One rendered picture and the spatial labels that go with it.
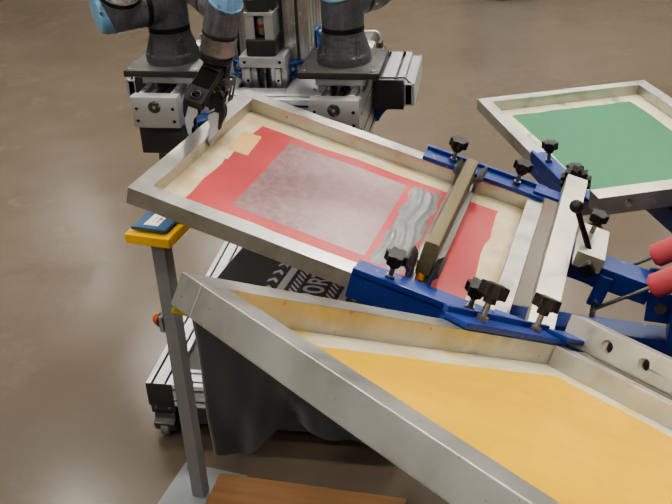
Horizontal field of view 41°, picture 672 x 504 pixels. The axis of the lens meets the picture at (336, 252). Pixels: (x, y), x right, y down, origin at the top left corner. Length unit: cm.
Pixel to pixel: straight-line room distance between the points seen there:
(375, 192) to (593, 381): 79
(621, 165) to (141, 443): 178
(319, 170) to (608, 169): 91
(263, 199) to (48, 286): 233
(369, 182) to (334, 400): 135
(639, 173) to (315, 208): 104
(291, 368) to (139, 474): 226
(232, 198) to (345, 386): 118
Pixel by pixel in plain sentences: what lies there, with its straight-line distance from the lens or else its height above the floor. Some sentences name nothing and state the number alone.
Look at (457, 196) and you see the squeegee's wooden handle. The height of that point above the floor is 118.
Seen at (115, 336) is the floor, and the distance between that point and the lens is 374.
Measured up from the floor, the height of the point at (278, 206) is 118.
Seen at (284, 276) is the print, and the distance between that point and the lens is 212.
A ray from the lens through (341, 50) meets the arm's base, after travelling 249.
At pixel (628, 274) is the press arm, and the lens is 194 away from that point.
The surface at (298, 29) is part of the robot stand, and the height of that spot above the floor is 130.
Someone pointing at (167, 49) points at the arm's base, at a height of 130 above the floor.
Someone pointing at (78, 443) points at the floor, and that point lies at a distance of 326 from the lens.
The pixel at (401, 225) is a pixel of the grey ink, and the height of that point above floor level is 111.
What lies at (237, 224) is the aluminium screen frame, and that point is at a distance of 179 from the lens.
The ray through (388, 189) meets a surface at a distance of 210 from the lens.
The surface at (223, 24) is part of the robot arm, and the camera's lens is 195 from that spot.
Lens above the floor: 204
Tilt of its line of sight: 30 degrees down
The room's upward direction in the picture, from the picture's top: 3 degrees counter-clockwise
